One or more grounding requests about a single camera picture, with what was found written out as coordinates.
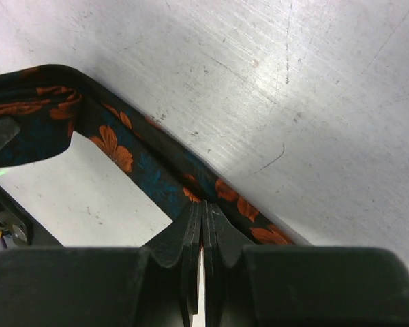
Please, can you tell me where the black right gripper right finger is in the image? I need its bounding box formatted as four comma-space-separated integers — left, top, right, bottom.
202, 203, 409, 326

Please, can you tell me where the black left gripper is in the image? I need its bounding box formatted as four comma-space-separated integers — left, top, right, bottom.
0, 116, 62, 247

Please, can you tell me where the black orange floral tie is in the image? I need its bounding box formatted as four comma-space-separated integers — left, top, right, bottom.
0, 65, 294, 245

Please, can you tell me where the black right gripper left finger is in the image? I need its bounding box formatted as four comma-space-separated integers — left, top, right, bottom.
0, 204, 202, 326

